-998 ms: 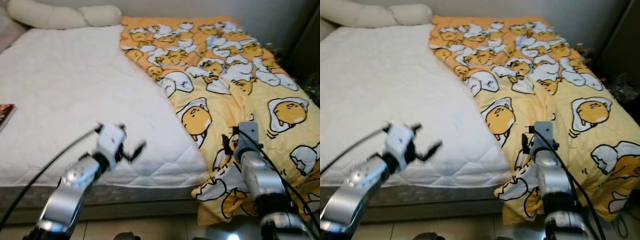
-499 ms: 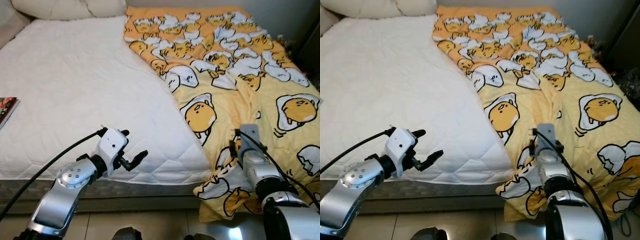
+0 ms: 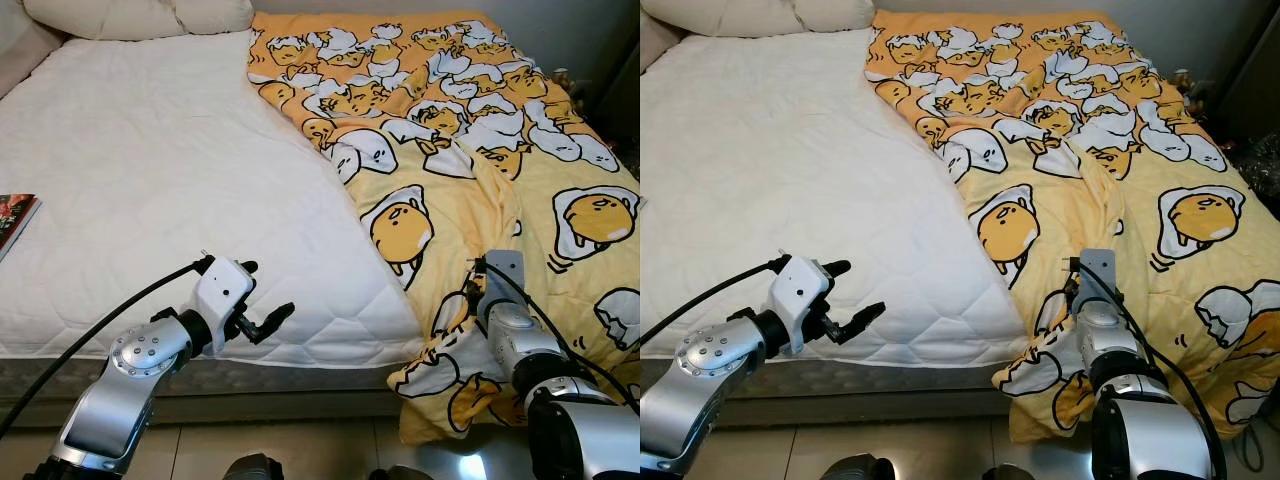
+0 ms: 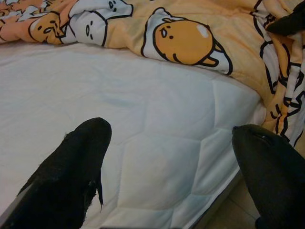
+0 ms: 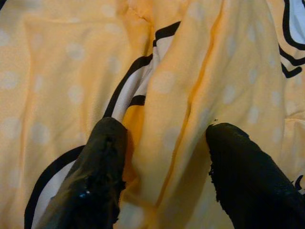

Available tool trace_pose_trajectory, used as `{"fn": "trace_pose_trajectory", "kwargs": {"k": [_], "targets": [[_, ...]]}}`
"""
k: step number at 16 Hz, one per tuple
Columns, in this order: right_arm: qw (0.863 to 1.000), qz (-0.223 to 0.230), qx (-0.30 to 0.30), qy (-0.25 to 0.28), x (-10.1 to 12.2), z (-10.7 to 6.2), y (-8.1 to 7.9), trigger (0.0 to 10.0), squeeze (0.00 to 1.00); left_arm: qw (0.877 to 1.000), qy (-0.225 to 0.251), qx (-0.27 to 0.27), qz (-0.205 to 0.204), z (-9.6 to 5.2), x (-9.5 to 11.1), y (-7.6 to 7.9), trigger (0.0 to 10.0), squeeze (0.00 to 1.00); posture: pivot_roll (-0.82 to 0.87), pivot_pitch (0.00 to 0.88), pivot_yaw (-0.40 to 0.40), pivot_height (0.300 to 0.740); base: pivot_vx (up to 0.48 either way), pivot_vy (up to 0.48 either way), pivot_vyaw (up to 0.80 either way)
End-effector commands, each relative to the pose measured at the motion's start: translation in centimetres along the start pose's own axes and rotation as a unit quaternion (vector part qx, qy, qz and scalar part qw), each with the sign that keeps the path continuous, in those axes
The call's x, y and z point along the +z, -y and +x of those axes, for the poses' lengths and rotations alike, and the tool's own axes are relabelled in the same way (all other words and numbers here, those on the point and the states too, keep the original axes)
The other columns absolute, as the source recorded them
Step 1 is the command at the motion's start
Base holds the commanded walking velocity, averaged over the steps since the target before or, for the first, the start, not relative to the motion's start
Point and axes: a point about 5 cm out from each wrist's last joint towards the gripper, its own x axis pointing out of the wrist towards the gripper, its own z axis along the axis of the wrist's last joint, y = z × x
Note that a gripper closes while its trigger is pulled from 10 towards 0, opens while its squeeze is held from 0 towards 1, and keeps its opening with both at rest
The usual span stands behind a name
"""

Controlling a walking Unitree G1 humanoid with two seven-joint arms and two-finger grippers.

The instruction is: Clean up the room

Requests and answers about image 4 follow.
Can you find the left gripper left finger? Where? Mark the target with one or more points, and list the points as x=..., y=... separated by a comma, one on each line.
x=66, y=167

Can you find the white quilted mattress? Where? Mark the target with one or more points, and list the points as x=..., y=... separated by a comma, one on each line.
x=119, y=95

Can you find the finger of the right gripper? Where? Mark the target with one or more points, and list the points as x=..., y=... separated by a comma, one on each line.
x=290, y=22

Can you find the orange egg cartoon blanket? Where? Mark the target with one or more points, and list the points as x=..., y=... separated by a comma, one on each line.
x=181, y=35

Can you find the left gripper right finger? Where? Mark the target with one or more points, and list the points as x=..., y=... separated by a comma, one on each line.
x=271, y=171

